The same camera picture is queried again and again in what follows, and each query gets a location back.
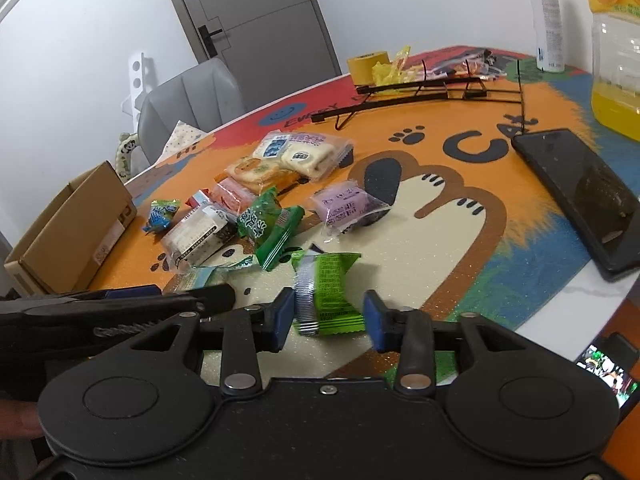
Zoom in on pale green snack packet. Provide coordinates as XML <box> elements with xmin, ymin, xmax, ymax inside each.
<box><xmin>162</xmin><ymin>255</ymin><xmax>256</xmax><ymax>293</ymax></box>

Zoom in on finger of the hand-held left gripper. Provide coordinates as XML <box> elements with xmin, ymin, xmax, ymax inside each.
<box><xmin>64</xmin><ymin>284</ymin><xmax>164</xmax><ymax>300</ymax></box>
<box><xmin>196</xmin><ymin>284</ymin><xmax>236</xmax><ymax>319</ymax></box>

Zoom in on grey door with lever handle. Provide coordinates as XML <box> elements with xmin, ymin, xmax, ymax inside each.
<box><xmin>155</xmin><ymin>0</ymin><xmax>353</xmax><ymax>78</ymax></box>

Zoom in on black phone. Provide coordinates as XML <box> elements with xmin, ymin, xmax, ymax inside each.
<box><xmin>511</xmin><ymin>129</ymin><xmax>640</xmax><ymax>282</ymax></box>

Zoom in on black wire rack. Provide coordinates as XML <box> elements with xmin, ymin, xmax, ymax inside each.
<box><xmin>311</xmin><ymin>60</ymin><xmax>531</xmax><ymax>133</ymax></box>

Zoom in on white and black snack packet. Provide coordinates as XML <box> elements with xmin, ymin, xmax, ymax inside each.
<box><xmin>161</xmin><ymin>204</ymin><xmax>240</xmax><ymax>268</ymax></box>

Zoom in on yellow tape roll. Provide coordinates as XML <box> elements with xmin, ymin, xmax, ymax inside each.
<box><xmin>347</xmin><ymin>51</ymin><xmax>388</xmax><ymax>86</ymax></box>

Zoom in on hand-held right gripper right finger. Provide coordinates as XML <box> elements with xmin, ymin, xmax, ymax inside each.
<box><xmin>362</xmin><ymin>290</ymin><xmax>551</xmax><ymax>393</ymax></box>

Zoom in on orange pastry packet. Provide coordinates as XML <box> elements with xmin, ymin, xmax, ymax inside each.
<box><xmin>215</xmin><ymin>156</ymin><xmax>296</xmax><ymax>196</ymax></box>

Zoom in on orange juice bottle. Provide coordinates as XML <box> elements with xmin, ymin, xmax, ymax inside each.
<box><xmin>581</xmin><ymin>0</ymin><xmax>640</xmax><ymax>143</ymax></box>

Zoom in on person's left hand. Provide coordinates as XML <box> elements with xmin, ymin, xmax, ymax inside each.
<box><xmin>0</xmin><ymin>400</ymin><xmax>44</xmax><ymax>440</ymax></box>

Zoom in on pink snack packet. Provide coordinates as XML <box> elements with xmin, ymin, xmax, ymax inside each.
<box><xmin>210</xmin><ymin>177</ymin><xmax>261</xmax><ymax>216</ymax></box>

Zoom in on brown cardboard box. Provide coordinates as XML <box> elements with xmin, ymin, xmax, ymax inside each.
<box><xmin>4</xmin><ymin>161</ymin><xmax>137</xmax><ymax>295</ymax></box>

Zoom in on purple snack packet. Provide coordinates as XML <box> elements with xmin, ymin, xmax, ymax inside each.
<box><xmin>307</xmin><ymin>180</ymin><xmax>391</xmax><ymax>236</ymax></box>

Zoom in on black door handle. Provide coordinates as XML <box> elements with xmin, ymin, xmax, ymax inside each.
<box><xmin>197</xmin><ymin>25</ymin><xmax>223</xmax><ymax>58</ymax></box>

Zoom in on green snack packet silver edge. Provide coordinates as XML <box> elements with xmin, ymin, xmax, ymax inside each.
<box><xmin>291</xmin><ymin>251</ymin><xmax>365</xmax><ymax>337</ymax></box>

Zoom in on white spray bottle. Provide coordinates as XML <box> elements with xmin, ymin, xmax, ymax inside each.
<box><xmin>524</xmin><ymin>0</ymin><xmax>566</xmax><ymax>72</ymax></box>

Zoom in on grey chair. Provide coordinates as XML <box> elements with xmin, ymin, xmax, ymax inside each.
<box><xmin>137</xmin><ymin>57</ymin><xmax>246</xmax><ymax>166</ymax></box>

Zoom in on small red snack packet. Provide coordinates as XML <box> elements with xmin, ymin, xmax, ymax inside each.
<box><xmin>185</xmin><ymin>189</ymin><xmax>213</xmax><ymax>211</ymax></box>

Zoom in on cream dotted cushion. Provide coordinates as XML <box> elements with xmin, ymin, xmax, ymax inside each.
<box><xmin>160</xmin><ymin>120</ymin><xmax>211</xmax><ymax>163</ymax></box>

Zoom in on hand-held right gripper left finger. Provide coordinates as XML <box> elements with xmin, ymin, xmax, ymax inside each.
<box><xmin>94</xmin><ymin>287</ymin><xmax>297</xmax><ymax>396</ymax></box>

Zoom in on white wall rack with holes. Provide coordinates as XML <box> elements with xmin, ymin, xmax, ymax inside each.
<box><xmin>120</xmin><ymin>51</ymin><xmax>156</xmax><ymax>126</ymax></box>

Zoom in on white pastry packet blue label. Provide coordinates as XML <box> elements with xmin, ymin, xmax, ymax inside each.
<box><xmin>252</xmin><ymin>130</ymin><xmax>353</xmax><ymax>181</ymax></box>

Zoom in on blue-green candy packet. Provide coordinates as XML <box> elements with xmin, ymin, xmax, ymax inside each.
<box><xmin>142</xmin><ymin>199</ymin><xmax>182</xmax><ymax>235</ymax></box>

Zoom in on green packet white lettering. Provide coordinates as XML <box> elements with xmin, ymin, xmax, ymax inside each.
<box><xmin>236</xmin><ymin>186</ymin><xmax>306</xmax><ymax>271</ymax></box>

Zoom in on phone with lit screen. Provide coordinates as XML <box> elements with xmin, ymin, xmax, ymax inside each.
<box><xmin>575</xmin><ymin>332</ymin><xmax>640</xmax><ymax>411</ymax></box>

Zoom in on clear bag of small items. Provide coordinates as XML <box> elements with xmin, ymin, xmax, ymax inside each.
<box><xmin>430</xmin><ymin>47</ymin><xmax>508</xmax><ymax>81</ymax></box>

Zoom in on panda print neck pillow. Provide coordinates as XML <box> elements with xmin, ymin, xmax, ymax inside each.
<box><xmin>114</xmin><ymin>132</ymin><xmax>138</xmax><ymax>178</ymax></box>

